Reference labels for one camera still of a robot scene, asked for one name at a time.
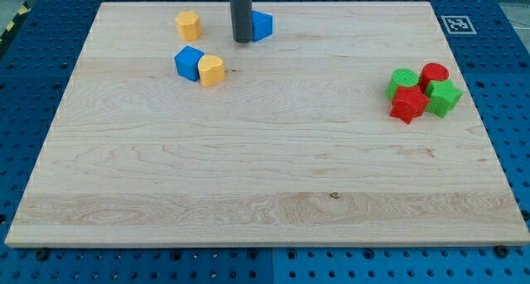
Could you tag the blue triangle block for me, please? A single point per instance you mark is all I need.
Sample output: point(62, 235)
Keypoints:
point(262, 25)

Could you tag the green cylinder block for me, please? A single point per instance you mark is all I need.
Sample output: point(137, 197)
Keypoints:
point(401, 77)

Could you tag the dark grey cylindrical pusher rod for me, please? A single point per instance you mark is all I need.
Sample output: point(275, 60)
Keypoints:
point(241, 18)

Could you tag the red star block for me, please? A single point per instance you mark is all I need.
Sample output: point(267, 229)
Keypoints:
point(408, 103)

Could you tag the white fiducial marker tag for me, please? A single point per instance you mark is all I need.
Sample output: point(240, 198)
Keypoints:
point(458, 25)

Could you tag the yellow hexagon block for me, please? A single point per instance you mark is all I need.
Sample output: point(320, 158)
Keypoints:
point(188, 25)

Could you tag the black bolt right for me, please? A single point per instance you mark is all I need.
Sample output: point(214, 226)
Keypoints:
point(501, 251)

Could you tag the yellow heart block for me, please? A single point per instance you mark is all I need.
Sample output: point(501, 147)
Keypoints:
point(211, 69)

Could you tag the black bolt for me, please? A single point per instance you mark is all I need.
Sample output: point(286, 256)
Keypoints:
point(41, 254)
point(501, 251)

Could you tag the red cylinder block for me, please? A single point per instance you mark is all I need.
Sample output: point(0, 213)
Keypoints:
point(430, 72)

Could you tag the blue cube block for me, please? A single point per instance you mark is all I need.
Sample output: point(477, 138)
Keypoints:
point(186, 61)

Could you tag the green star block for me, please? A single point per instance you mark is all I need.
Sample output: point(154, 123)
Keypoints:
point(443, 95)

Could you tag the black bolt left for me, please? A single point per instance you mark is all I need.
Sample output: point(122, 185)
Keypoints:
point(41, 254)

